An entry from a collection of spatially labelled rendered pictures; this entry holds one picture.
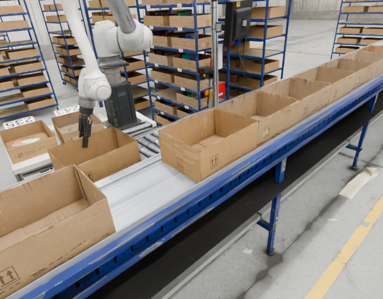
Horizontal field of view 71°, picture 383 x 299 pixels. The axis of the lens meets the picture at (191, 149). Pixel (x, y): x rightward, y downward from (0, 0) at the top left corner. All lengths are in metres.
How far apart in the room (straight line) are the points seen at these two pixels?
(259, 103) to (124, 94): 0.96
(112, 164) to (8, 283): 0.75
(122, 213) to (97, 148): 0.73
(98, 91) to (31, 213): 0.61
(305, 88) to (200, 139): 0.91
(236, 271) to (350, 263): 0.76
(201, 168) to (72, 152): 0.84
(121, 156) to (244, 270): 1.10
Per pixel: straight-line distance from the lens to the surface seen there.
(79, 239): 0.93
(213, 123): 1.52
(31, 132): 2.33
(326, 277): 2.05
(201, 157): 1.08
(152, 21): 3.26
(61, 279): 0.91
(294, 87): 2.10
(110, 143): 1.76
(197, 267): 1.62
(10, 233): 1.18
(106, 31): 1.97
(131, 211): 1.08
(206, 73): 2.26
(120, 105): 2.05
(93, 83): 1.40
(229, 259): 2.01
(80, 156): 1.71
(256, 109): 1.81
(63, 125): 2.34
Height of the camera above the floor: 1.58
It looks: 29 degrees down
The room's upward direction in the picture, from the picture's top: 4 degrees counter-clockwise
